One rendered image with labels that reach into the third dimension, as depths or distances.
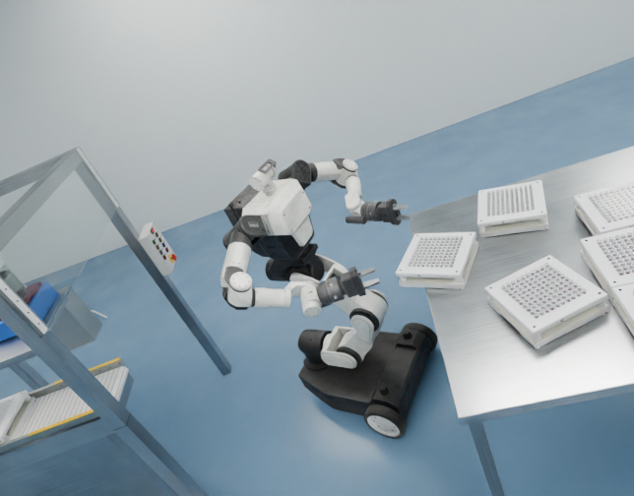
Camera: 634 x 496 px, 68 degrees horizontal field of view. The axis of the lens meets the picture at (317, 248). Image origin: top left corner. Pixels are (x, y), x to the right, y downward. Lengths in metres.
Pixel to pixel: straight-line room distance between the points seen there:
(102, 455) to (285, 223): 1.30
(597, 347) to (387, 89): 3.84
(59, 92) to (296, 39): 2.36
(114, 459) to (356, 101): 3.79
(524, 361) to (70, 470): 1.97
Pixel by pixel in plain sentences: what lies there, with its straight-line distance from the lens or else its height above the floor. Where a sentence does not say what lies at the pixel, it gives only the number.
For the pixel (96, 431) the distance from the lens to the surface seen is 2.25.
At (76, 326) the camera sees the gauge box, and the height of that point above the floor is 1.14.
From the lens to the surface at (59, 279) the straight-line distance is 2.02.
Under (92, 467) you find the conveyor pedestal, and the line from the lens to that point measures 2.52.
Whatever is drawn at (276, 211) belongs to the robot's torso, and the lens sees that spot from 1.89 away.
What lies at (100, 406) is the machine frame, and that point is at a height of 0.93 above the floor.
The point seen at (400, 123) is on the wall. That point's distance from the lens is 5.08.
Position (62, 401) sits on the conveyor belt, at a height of 0.83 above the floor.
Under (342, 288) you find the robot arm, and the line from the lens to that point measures 1.69.
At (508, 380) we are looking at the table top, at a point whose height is 0.86.
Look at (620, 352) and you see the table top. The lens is 1.52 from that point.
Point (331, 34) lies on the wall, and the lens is 4.80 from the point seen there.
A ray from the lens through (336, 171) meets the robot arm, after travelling 2.25.
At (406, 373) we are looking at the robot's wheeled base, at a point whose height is 0.19.
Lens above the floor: 2.01
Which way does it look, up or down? 31 degrees down
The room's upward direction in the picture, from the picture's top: 25 degrees counter-clockwise
